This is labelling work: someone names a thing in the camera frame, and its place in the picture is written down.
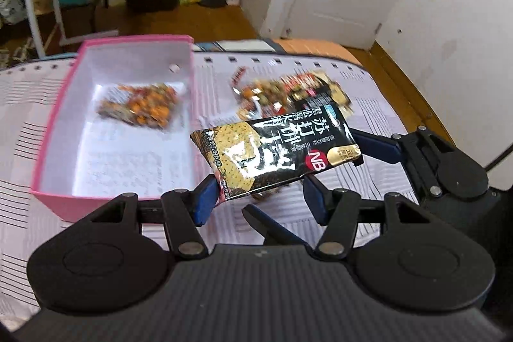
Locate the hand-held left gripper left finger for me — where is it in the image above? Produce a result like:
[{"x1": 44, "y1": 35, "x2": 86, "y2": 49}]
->
[{"x1": 90, "y1": 175, "x2": 221, "y2": 259}]

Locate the clear coated peanut packet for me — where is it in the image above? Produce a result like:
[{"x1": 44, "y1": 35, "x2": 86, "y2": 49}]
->
[
  {"x1": 95, "y1": 83, "x2": 180, "y2": 131},
  {"x1": 234, "y1": 75, "x2": 306, "y2": 123}
]

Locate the printed bed sheet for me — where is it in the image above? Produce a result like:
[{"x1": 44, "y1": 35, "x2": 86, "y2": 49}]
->
[{"x1": 0, "y1": 40, "x2": 423, "y2": 327}]

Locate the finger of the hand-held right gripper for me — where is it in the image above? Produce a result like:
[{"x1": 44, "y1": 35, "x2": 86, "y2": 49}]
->
[
  {"x1": 350, "y1": 129, "x2": 406, "y2": 170},
  {"x1": 241, "y1": 204, "x2": 321, "y2": 247}
]

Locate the small red snack packet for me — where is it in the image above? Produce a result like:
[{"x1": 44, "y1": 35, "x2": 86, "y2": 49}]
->
[{"x1": 229, "y1": 66, "x2": 252, "y2": 87}]

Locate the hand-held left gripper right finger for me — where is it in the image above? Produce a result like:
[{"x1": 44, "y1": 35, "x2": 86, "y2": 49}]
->
[{"x1": 302, "y1": 175, "x2": 426, "y2": 259}]

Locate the pink storage box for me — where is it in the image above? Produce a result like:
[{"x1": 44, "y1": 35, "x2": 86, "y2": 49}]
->
[{"x1": 31, "y1": 35, "x2": 197, "y2": 223}]

